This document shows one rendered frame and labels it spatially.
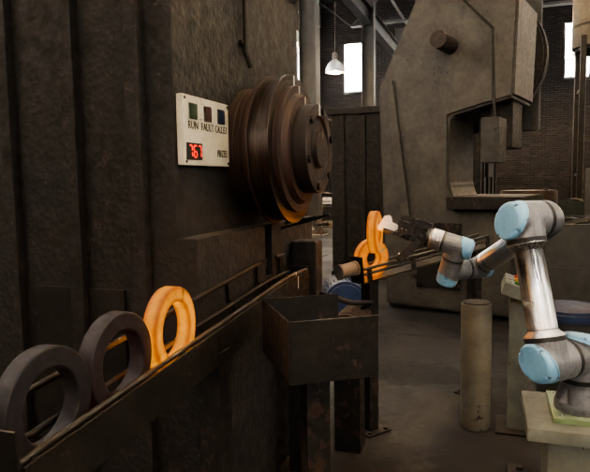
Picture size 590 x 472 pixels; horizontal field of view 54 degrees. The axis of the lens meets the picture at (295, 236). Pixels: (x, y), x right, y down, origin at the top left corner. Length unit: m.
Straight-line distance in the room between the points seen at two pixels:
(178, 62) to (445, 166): 3.14
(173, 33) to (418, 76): 3.21
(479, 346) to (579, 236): 1.51
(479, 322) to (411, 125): 2.42
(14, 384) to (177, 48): 0.95
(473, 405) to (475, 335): 0.28
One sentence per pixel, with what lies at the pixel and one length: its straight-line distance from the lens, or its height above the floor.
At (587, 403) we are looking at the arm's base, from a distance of 1.96.
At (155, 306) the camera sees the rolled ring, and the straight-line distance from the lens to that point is 1.22.
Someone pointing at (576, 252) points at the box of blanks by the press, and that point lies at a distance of 3.81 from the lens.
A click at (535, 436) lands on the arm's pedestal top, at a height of 0.28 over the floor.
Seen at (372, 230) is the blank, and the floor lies 0.84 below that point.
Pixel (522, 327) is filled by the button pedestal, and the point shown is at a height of 0.43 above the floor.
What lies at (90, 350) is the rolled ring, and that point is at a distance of 1.08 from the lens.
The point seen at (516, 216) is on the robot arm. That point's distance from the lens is 1.82.
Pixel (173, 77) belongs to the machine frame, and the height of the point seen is 1.28.
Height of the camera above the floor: 1.01
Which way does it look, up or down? 5 degrees down
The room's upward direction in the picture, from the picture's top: 1 degrees counter-clockwise
